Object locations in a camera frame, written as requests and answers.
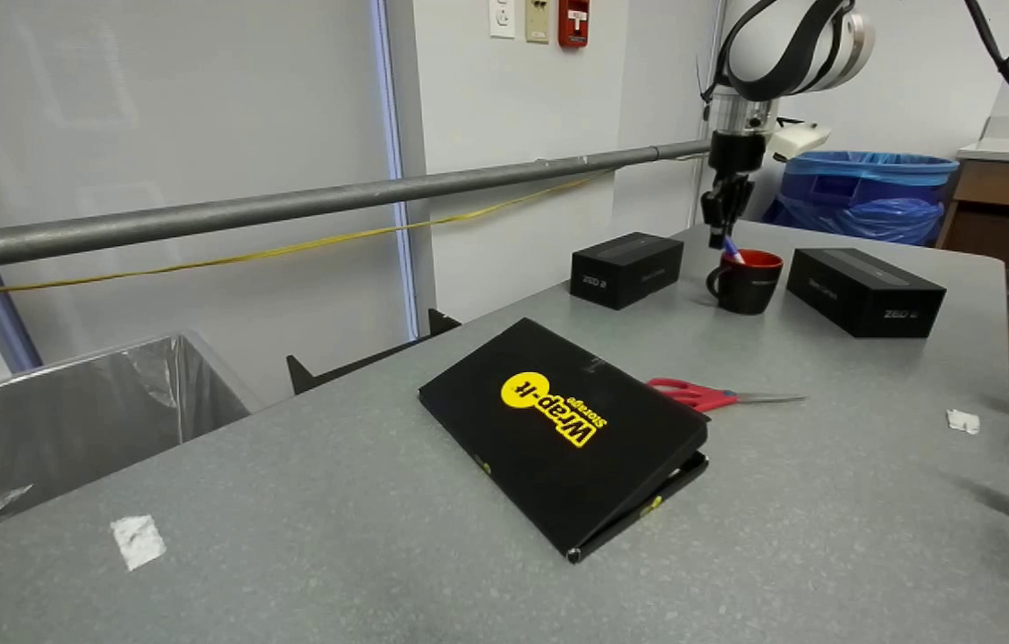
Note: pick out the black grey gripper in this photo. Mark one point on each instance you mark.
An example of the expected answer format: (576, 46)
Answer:
(734, 160)

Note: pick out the blue marker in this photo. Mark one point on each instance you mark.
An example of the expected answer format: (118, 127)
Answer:
(734, 254)

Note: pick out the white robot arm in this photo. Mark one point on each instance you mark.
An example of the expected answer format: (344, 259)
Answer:
(772, 52)

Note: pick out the black mug red inside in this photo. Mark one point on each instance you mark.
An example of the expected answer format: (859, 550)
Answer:
(747, 289)

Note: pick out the small black box left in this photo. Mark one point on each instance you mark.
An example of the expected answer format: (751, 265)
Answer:
(624, 269)

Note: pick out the long black box right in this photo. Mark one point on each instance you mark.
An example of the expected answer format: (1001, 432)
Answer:
(864, 294)

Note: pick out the blue lined trash bin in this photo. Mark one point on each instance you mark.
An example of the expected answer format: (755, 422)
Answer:
(873, 196)

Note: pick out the red fire alarm pull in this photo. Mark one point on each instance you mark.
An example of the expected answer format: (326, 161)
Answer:
(574, 19)

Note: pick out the black flat box yellow logo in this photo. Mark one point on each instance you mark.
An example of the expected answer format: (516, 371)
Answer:
(574, 440)

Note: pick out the white tape piece right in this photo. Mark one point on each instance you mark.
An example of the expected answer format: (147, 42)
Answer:
(965, 422)

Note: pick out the white tape piece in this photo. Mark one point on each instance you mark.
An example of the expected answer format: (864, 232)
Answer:
(965, 422)
(139, 543)

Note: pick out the white tape piece near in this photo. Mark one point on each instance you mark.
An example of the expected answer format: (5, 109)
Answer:
(139, 543)

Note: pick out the grey plastic lined bin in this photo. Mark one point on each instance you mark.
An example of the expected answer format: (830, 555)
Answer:
(84, 419)

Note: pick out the beige wall plate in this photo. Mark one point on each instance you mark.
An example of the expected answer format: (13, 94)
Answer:
(539, 23)

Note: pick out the white light switch plate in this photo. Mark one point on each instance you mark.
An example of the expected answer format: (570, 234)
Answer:
(504, 19)

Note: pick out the grey metal rail pipe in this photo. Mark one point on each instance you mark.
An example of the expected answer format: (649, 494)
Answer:
(216, 215)

